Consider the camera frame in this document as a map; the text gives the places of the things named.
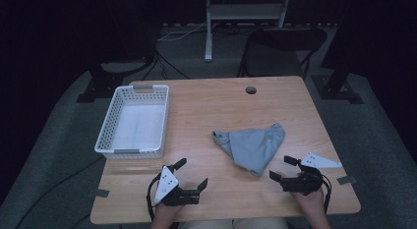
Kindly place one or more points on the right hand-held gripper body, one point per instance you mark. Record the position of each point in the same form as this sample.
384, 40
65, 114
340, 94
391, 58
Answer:
305, 183

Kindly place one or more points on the black stand base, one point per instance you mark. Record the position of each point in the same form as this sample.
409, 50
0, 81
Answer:
337, 88
105, 81

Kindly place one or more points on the white perforated plastic basket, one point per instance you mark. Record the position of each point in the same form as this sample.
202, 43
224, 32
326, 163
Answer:
137, 127

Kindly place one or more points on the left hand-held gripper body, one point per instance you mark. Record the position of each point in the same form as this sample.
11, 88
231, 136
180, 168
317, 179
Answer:
166, 184

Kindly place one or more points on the person's left hand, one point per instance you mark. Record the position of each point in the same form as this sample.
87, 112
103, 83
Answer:
166, 212

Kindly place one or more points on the black folding chair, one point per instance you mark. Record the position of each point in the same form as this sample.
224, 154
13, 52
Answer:
285, 39

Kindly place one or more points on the grey tape strip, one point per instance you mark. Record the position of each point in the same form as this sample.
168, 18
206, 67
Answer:
99, 193
346, 180

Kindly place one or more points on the grey-blue printed t-shirt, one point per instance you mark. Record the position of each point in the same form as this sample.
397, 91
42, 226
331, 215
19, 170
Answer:
252, 147

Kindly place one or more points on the person's right hand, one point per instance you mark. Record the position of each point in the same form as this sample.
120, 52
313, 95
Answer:
311, 204

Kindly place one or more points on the white metal stand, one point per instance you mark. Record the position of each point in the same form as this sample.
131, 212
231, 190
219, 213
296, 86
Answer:
242, 11

